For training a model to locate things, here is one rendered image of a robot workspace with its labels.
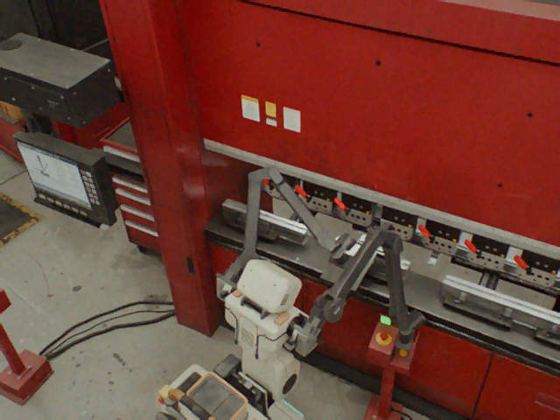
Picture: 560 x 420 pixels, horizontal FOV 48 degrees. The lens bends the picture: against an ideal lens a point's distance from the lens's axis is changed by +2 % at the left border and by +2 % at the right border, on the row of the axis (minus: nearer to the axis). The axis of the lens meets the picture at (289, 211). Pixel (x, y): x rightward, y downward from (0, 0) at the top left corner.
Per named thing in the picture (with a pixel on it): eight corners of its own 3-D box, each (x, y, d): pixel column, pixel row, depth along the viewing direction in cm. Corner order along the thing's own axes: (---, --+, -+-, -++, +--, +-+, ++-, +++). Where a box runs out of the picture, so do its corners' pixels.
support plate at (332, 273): (319, 278, 288) (319, 276, 287) (342, 242, 305) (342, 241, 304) (355, 291, 282) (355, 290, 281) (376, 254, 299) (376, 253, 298)
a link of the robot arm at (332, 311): (370, 215, 250) (385, 222, 241) (389, 232, 257) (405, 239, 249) (309, 307, 246) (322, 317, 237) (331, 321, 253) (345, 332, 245)
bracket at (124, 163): (65, 182, 321) (61, 171, 316) (97, 157, 336) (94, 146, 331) (128, 206, 306) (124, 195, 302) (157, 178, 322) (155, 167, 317)
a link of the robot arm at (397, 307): (375, 232, 254) (392, 240, 244) (387, 227, 256) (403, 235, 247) (387, 321, 269) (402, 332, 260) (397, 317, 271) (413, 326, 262)
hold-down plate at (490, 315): (443, 306, 289) (444, 302, 287) (446, 297, 293) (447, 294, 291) (509, 331, 279) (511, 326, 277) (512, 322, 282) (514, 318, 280)
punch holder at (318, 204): (302, 206, 298) (302, 179, 287) (310, 195, 304) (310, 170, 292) (330, 215, 293) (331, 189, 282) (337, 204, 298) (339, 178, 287)
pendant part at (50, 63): (36, 211, 311) (-30, 56, 253) (72, 183, 326) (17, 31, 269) (116, 244, 292) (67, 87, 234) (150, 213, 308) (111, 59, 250)
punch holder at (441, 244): (421, 245, 277) (425, 219, 266) (427, 234, 282) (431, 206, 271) (454, 256, 272) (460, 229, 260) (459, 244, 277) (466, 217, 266)
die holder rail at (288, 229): (223, 217, 337) (221, 205, 331) (228, 211, 341) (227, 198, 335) (304, 246, 320) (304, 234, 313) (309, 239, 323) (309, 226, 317)
